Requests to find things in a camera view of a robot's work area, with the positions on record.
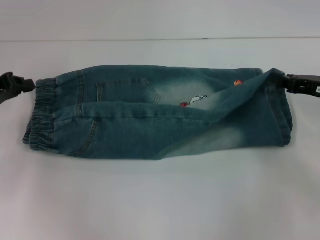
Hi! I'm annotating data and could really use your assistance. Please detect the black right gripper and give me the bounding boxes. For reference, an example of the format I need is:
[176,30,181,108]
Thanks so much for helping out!
[271,71,320,99]

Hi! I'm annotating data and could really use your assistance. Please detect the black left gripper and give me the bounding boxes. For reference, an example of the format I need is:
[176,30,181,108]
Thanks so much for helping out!
[0,72,37,98]

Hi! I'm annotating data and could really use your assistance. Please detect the blue denim shorts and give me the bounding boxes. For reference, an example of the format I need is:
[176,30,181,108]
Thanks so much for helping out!
[22,64,294,161]

